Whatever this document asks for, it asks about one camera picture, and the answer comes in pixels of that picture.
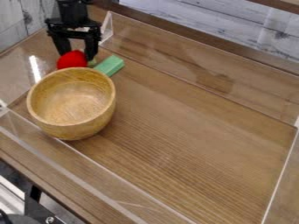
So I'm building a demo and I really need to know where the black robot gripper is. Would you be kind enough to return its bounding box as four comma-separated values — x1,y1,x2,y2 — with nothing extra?
45,0,101,60

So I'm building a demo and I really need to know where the red plush strawberry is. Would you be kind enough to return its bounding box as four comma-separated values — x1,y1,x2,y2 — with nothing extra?
56,50,96,69

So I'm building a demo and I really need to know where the black metal table bracket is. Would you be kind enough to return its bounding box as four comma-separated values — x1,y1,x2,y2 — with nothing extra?
24,185,66,224

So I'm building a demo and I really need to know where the wooden bowl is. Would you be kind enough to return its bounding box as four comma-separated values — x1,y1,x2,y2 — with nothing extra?
26,67,116,141

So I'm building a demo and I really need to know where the green rectangular block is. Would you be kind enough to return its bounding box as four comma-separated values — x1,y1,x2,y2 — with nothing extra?
93,55,125,77

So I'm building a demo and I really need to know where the clear acrylic corner bracket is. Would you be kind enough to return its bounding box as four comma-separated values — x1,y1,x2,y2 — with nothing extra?
98,12,113,46

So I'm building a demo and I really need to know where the black cable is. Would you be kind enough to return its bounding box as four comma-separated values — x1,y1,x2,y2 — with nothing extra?
0,208,13,224

